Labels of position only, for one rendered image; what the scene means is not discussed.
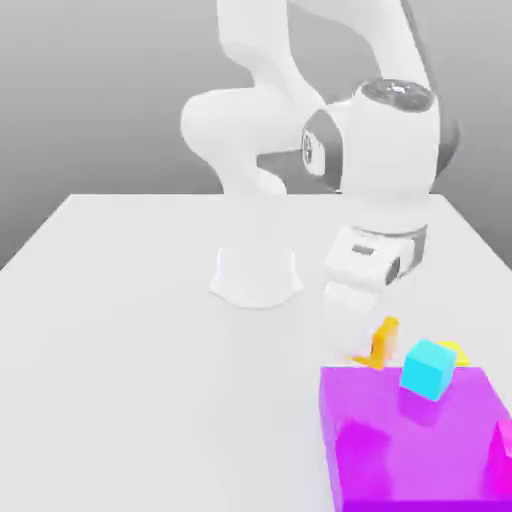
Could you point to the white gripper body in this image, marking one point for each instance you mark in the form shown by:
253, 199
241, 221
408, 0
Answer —
347, 312

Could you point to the small orange cube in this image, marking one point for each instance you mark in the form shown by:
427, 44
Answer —
383, 340

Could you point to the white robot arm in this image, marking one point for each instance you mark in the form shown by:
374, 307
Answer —
384, 160

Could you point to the small cyan cube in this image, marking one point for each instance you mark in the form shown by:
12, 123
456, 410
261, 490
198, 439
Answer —
426, 370

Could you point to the small yellow cube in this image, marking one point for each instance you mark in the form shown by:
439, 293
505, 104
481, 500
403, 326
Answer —
460, 354

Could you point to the large magenta box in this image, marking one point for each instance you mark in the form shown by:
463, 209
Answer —
400, 452

